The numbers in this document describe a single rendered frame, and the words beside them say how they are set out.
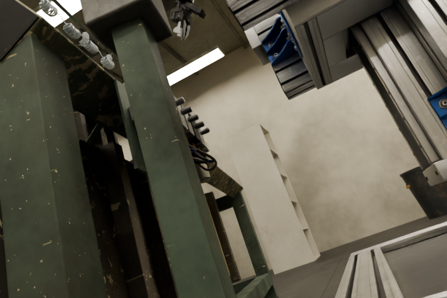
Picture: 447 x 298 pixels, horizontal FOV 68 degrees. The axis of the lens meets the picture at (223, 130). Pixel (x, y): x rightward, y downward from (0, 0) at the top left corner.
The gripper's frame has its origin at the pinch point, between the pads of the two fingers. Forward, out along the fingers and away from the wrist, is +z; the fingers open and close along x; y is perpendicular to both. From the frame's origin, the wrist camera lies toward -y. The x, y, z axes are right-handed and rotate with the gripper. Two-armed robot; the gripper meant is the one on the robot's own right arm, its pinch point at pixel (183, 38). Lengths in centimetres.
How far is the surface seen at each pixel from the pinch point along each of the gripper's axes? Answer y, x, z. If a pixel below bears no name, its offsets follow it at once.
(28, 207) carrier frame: -36, 88, 75
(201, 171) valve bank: -28, 19, 62
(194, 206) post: -59, 81, 72
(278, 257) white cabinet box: 26, -347, 141
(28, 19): -25, 88, 44
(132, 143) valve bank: -31, 62, 61
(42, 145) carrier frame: -35, 87, 66
